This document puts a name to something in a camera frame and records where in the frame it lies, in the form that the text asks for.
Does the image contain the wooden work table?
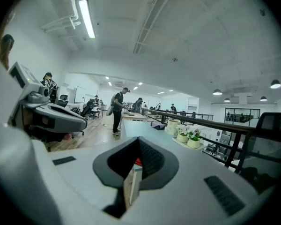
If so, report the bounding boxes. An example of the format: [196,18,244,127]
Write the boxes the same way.
[121,112,149,122]

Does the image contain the black mesh office chair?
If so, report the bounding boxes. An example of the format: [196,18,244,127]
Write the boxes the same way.
[235,112,281,195]

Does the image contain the beige woven basket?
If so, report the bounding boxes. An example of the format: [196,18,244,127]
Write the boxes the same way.
[164,119,181,136]

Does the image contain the white ceiling pipes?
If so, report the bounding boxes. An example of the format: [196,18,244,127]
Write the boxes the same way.
[40,0,81,34]

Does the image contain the white flower pot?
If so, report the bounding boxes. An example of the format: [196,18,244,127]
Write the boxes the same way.
[186,128,202,150]
[175,124,190,143]

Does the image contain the white ceiling cable tray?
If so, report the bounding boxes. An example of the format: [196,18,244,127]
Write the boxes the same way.
[133,0,179,54]

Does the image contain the long ceiling tube light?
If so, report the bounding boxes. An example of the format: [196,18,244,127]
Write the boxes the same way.
[78,0,96,39]

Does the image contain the purple fabric bag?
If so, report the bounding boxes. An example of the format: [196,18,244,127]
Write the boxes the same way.
[150,122,167,130]

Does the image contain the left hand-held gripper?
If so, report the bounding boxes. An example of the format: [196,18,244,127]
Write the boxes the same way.
[7,61,88,135]

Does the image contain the whiteboard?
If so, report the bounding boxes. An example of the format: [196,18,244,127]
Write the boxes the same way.
[74,85,87,104]

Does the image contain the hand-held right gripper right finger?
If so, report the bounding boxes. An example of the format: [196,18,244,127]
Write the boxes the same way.
[138,136,179,190]

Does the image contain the dark wooden railing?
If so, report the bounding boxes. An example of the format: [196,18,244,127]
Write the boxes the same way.
[141,108,257,168]

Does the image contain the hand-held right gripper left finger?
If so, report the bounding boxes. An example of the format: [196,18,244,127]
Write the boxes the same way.
[92,136,140,189]

